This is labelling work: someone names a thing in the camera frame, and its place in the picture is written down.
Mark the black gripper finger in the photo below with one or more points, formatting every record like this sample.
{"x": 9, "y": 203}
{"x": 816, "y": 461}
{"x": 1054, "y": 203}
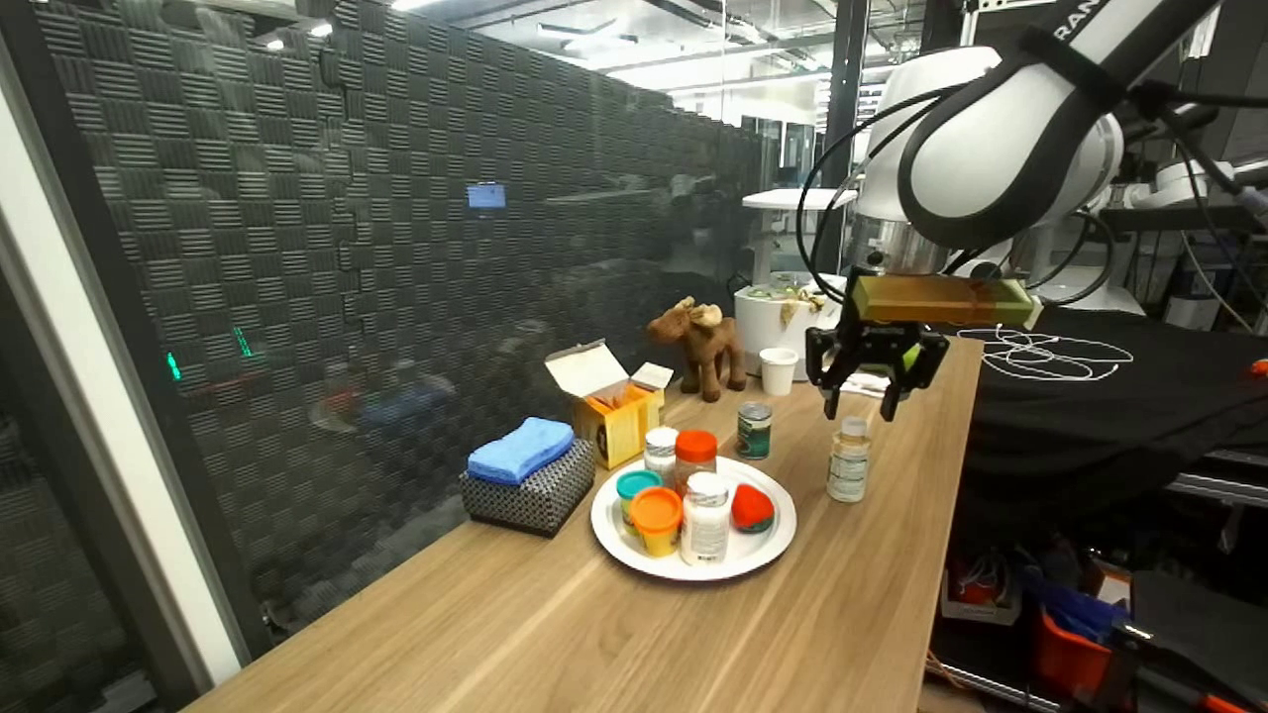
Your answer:
{"x": 825, "y": 383}
{"x": 914, "y": 378}

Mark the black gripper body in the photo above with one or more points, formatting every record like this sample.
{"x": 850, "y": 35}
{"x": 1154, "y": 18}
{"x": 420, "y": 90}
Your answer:
{"x": 877, "y": 348}

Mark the tall cream supplement bottle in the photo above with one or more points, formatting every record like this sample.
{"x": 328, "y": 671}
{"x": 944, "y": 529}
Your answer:
{"x": 850, "y": 461}

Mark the orange strawberry toy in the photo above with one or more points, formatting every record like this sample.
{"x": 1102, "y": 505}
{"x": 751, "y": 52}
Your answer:
{"x": 754, "y": 510}

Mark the spice bottle orange lid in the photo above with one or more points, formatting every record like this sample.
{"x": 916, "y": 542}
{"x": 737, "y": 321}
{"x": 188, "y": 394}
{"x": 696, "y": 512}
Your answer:
{"x": 696, "y": 456}

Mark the small white pill bottle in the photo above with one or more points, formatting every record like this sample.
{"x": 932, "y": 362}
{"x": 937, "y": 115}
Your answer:
{"x": 657, "y": 451}

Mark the small tub orange lid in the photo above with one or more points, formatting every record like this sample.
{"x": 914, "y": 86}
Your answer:
{"x": 656, "y": 521}

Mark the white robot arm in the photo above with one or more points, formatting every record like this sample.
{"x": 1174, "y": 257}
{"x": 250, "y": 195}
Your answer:
{"x": 1043, "y": 134}

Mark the white paper plate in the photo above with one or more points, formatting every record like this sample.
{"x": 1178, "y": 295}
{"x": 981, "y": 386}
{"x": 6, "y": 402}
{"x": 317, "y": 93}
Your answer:
{"x": 767, "y": 547}

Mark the white paper cup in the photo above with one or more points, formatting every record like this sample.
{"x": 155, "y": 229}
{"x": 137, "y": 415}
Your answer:
{"x": 779, "y": 376}

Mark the flat card on wrist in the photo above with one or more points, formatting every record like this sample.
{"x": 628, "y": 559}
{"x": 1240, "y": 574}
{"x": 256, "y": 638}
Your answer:
{"x": 944, "y": 300}

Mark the green food can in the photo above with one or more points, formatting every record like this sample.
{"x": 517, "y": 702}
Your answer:
{"x": 754, "y": 434}

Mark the black side table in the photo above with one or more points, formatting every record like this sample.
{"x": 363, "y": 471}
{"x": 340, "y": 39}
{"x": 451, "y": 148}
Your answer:
{"x": 1121, "y": 410}

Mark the open yellow cardboard box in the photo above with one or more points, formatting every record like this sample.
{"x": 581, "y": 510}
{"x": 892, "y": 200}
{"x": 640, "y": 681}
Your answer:
{"x": 606, "y": 402}

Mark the blue sponge cloth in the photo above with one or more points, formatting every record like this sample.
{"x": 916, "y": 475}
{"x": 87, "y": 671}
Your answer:
{"x": 521, "y": 451}

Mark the grey patterned block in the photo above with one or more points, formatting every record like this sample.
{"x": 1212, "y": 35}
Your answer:
{"x": 528, "y": 502}

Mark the red storage bin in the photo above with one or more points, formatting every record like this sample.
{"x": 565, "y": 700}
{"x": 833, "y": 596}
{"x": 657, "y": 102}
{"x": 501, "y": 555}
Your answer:
{"x": 1065, "y": 658}

